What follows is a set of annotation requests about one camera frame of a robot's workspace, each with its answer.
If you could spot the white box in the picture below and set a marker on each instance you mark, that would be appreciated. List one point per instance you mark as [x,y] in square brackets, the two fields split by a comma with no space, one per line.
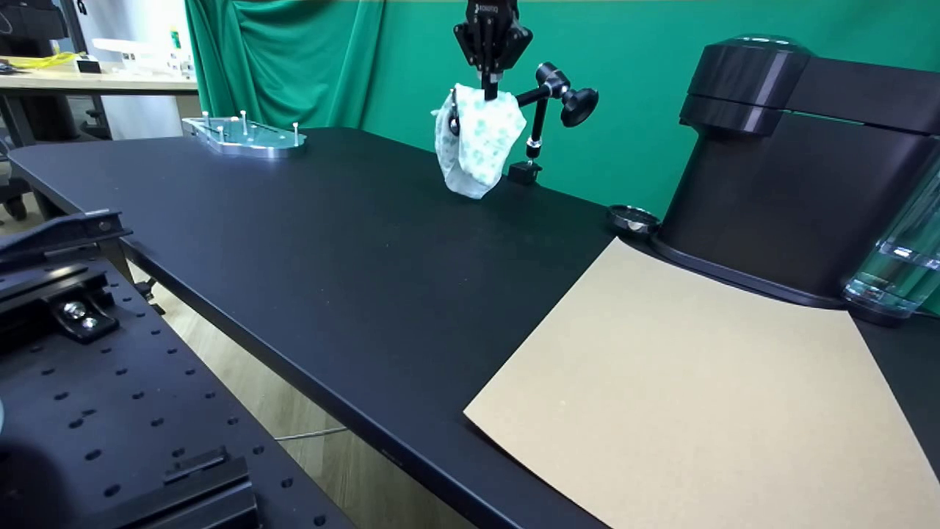
[136,33]

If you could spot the white patterned cloth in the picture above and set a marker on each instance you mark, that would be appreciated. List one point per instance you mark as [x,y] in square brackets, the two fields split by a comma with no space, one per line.
[477,146]

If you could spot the clear acrylic plate with pegs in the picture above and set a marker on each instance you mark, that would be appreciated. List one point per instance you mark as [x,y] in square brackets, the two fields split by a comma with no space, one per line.
[245,136]

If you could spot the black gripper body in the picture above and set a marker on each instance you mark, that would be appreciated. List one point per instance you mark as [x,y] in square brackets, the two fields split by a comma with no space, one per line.
[493,33]

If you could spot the black coffee machine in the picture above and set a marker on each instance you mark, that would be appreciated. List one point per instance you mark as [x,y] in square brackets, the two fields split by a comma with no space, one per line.
[784,165]

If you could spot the wooden background desk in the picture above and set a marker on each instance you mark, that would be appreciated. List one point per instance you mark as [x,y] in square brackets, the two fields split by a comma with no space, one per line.
[92,84]

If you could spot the black perforated breadboard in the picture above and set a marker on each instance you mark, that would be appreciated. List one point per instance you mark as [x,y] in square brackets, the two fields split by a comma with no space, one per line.
[108,400]

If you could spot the tan cardboard mat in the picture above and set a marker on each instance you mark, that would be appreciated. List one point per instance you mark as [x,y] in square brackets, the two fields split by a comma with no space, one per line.
[707,400]

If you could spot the small black round cap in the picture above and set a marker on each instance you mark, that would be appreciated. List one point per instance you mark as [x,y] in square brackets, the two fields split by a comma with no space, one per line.
[635,222]

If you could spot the green curtain backdrop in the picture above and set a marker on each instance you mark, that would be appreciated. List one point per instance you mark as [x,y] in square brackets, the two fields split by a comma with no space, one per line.
[635,70]

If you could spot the clear water tank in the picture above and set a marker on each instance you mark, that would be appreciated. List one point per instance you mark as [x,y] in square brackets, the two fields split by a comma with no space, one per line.
[901,253]

